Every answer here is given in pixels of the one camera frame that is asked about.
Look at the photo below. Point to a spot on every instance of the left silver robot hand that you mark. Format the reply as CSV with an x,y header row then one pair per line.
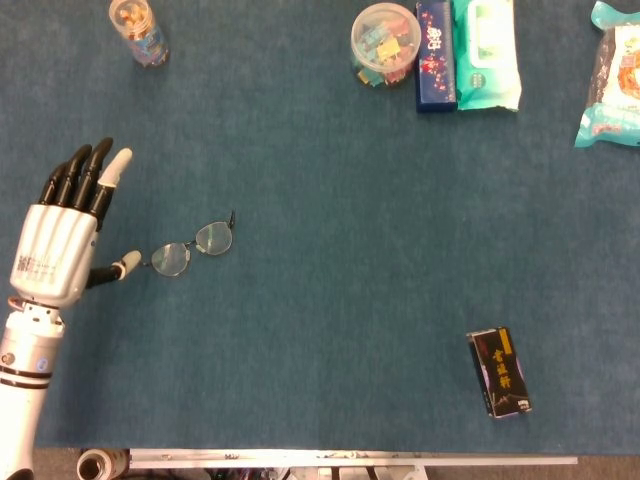
x,y
50,250

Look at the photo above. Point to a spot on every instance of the aluminium rail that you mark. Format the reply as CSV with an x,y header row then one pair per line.
x,y
350,456

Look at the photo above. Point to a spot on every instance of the clear snack jar blue label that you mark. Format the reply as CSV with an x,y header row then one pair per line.
x,y
142,40

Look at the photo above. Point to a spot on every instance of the thin-framed eyeglasses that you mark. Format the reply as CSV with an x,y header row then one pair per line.
x,y
172,260

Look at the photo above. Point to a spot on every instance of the dark blue rectangular box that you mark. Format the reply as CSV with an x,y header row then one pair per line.
x,y
435,65

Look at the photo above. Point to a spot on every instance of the black box gold lettering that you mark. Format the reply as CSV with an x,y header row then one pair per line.
x,y
500,375

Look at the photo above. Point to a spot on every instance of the blue felt table cloth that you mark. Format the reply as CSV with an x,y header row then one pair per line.
x,y
350,250

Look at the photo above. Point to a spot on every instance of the brown tape roll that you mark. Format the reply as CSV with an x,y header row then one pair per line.
x,y
100,465

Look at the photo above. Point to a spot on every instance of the green wet wipes pack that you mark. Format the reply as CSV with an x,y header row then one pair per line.
x,y
487,60

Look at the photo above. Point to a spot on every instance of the clear tub of binder clips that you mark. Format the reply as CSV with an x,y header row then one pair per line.
x,y
385,45

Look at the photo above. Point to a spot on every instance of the teal packaged food bag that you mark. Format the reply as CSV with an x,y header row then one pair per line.
x,y
615,85

